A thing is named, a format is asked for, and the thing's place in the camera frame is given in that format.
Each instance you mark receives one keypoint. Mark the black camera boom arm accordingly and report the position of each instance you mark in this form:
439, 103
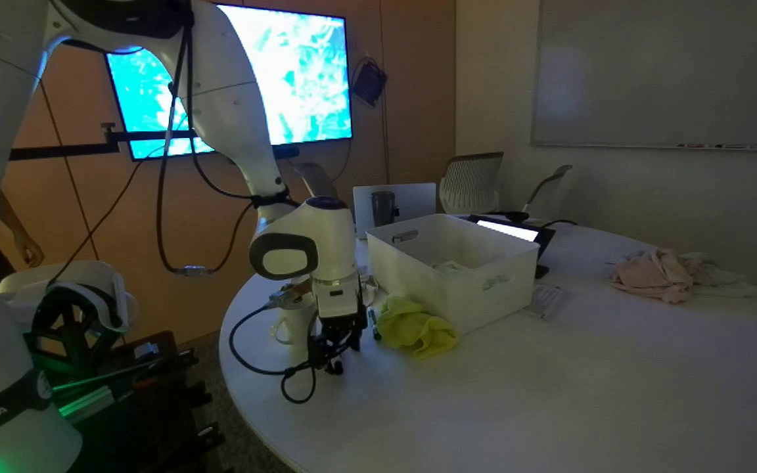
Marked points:
65, 151

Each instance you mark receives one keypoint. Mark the wall whiteboard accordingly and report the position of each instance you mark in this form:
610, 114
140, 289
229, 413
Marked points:
668, 73

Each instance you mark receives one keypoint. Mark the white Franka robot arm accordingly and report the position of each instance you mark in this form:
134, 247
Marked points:
229, 94

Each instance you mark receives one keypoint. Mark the bright yellow cloth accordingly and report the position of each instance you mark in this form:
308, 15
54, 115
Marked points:
413, 325

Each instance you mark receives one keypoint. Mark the wall television screen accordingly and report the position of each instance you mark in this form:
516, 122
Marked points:
308, 80

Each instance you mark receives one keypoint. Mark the white plastic basket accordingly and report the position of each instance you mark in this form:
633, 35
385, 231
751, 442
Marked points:
460, 289

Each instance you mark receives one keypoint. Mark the pale white cloth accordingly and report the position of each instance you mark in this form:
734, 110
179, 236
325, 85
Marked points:
725, 274

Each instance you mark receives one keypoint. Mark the grey mesh office chair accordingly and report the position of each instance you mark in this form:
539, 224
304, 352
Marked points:
472, 185

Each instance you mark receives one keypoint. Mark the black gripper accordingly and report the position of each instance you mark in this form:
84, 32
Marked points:
343, 320

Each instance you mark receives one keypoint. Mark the pink cloth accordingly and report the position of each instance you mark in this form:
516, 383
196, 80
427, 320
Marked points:
656, 277

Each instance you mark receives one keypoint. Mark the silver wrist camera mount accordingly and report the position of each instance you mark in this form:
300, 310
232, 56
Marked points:
289, 293

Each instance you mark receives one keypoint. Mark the black wall device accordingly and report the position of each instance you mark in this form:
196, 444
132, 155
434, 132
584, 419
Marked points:
372, 80

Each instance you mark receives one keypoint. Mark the white waffle towel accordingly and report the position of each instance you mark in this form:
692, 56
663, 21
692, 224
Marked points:
368, 283

